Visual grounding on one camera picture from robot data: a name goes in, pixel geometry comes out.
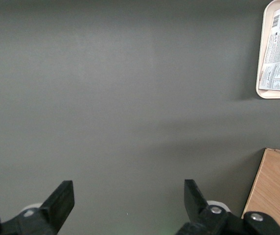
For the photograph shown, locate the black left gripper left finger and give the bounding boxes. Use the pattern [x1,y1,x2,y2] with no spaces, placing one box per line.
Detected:
[0,180,75,235]

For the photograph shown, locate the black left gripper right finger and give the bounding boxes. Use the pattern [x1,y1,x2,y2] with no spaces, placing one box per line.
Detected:
[175,179,280,235]

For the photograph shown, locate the cream plastic tray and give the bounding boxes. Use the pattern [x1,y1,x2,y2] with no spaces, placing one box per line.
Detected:
[256,0,280,99]

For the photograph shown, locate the wooden drawer cabinet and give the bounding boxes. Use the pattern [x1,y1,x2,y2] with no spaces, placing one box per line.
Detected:
[241,147,280,235]

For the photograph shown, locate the red shortbread box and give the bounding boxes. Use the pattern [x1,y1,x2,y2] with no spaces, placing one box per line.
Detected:
[258,2,280,93]

